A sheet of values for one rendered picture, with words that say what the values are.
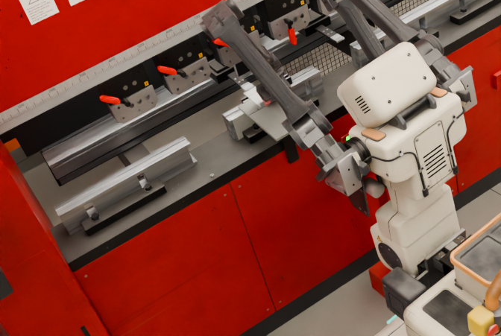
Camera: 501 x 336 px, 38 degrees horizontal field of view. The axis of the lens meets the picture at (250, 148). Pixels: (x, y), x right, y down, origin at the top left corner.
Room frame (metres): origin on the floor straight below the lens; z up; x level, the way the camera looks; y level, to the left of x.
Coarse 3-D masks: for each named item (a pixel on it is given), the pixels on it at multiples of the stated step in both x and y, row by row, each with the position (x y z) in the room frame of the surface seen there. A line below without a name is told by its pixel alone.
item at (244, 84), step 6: (210, 66) 2.35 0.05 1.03; (216, 66) 2.33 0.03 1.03; (222, 66) 2.32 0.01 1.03; (216, 72) 2.31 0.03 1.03; (222, 72) 2.30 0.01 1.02; (228, 72) 2.30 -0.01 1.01; (234, 72) 2.30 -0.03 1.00; (216, 78) 2.29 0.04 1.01; (222, 78) 2.29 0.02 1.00; (228, 78) 2.30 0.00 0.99; (234, 78) 2.26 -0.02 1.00; (240, 84) 2.21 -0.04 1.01; (246, 84) 2.20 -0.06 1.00; (246, 90) 2.16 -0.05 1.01
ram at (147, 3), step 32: (0, 0) 1.89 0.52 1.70; (64, 0) 1.94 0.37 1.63; (96, 0) 1.96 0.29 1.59; (128, 0) 1.99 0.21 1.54; (160, 0) 2.02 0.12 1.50; (192, 0) 2.05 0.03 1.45; (224, 0) 2.09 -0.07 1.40; (256, 0) 2.12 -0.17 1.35; (0, 32) 1.87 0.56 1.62; (32, 32) 1.90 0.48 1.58; (64, 32) 1.93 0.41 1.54; (96, 32) 1.95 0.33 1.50; (128, 32) 1.98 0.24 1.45; (160, 32) 2.01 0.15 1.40; (192, 32) 2.04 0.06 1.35; (0, 64) 1.86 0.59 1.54; (32, 64) 1.89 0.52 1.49; (64, 64) 1.91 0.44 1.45; (96, 64) 1.94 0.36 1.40; (128, 64) 1.97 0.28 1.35; (0, 96) 1.85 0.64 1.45; (32, 96) 1.87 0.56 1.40; (64, 96) 1.90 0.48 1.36; (0, 128) 1.83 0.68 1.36
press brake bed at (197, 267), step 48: (480, 48) 2.28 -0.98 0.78; (480, 96) 2.28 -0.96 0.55; (480, 144) 2.27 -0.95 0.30; (240, 192) 1.92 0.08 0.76; (288, 192) 1.97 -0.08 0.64; (336, 192) 2.04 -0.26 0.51; (480, 192) 2.27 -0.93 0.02; (144, 240) 1.80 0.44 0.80; (192, 240) 1.85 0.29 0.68; (240, 240) 1.90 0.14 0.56; (288, 240) 1.96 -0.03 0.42; (336, 240) 2.02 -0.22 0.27; (96, 288) 1.73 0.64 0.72; (144, 288) 1.77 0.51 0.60; (192, 288) 1.82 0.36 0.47; (240, 288) 1.88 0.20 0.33; (288, 288) 1.94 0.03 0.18; (336, 288) 2.01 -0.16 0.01
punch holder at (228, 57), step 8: (248, 8) 2.11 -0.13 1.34; (248, 16) 2.11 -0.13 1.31; (240, 24) 2.09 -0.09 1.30; (248, 24) 2.10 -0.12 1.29; (248, 32) 2.10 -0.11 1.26; (256, 32) 2.11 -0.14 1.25; (208, 40) 2.13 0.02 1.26; (256, 40) 2.10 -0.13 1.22; (216, 48) 2.09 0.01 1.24; (224, 48) 2.06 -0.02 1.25; (216, 56) 2.12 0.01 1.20; (224, 56) 2.06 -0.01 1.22; (232, 56) 2.07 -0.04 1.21; (224, 64) 2.06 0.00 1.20; (232, 64) 2.07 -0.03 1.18
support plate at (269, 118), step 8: (248, 104) 2.08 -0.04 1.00; (256, 104) 2.06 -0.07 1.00; (272, 104) 2.03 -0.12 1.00; (248, 112) 2.03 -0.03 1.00; (256, 112) 2.01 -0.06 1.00; (264, 112) 2.00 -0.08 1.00; (272, 112) 1.99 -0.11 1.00; (280, 112) 1.97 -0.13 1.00; (256, 120) 1.97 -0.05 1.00; (264, 120) 1.96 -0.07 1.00; (272, 120) 1.95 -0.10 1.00; (280, 120) 1.93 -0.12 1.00; (264, 128) 1.92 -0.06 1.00; (272, 128) 1.90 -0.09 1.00; (280, 128) 1.89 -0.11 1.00; (272, 136) 1.86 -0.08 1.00; (280, 136) 1.85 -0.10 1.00
